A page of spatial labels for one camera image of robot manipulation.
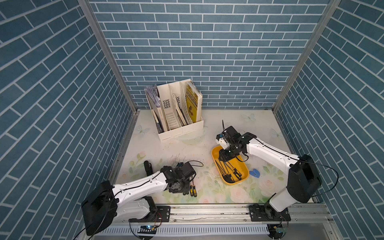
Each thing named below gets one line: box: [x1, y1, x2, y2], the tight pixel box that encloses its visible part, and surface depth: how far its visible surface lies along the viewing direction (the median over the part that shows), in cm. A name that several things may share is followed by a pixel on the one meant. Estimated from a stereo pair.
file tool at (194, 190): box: [192, 180, 197, 197], surface depth 82 cm
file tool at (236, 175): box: [224, 162, 242, 181], surface depth 88 cm
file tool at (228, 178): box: [221, 173, 235, 183], surface depth 86 cm
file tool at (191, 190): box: [190, 185, 194, 197], surface depth 82 cm
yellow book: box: [185, 81, 203, 123], surface depth 101 cm
